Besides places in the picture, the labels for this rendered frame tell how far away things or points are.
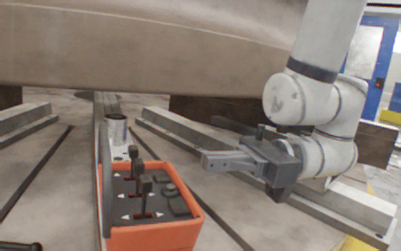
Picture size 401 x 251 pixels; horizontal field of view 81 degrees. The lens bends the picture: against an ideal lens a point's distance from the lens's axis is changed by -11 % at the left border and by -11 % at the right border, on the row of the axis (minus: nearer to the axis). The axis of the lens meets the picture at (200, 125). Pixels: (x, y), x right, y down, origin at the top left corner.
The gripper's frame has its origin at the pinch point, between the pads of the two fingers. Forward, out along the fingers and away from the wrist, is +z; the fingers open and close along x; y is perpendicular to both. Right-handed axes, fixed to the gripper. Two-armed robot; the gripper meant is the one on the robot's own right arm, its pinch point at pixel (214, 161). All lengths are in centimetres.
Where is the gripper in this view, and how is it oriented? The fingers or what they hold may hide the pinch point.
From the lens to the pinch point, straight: 44.6
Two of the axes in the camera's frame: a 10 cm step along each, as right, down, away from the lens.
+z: -9.2, -0.2, -4.0
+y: 1.4, -9.5, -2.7
